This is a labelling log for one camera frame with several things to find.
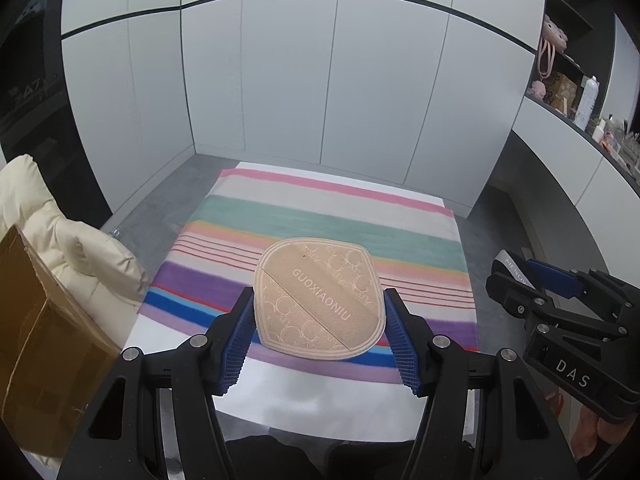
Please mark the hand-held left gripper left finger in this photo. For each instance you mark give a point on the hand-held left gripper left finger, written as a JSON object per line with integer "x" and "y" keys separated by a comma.
{"x": 237, "y": 340}

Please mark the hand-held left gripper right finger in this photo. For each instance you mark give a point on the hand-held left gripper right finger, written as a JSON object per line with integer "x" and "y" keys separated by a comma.
{"x": 400, "y": 345}

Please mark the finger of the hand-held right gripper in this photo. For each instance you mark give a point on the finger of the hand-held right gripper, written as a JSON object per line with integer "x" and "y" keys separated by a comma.
{"x": 515, "y": 295}
{"x": 552, "y": 277}

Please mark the brown cardboard box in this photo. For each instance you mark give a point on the brown cardboard box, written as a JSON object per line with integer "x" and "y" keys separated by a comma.
{"x": 40, "y": 360}

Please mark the person's right hand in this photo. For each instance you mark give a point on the person's right hand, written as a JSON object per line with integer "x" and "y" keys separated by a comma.
{"x": 605, "y": 435}

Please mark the striped colourful cloth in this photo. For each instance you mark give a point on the striped colourful cloth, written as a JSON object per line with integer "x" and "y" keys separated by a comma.
{"x": 325, "y": 215}

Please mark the small white jar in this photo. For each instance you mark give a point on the small white jar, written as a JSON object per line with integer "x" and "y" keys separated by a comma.
{"x": 599, "y": 130}

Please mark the tall white bottle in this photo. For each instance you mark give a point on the tall white bottle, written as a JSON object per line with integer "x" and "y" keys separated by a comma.
{"x": 586, "y": 102}

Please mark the cream padded chair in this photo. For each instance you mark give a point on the cream padded chair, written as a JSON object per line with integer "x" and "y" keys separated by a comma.
{"x": 75, "y": 250}

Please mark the pink fluffy pompom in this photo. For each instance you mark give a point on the pink fluffy pompom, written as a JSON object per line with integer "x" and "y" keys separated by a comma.
{"x": 538, "y": 91}

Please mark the brown patterned box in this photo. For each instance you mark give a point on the brown patterned box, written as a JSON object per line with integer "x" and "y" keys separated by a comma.
{"x": 561, "y": 89}

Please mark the pink plush bag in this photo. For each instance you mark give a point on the pink plush bag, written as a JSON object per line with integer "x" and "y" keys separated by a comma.
{"x": 555, "y": 35}

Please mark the black glass cabinet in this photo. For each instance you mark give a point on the black glass cabinet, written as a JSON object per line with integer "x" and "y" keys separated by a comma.
{"x": 40, "y": 110}

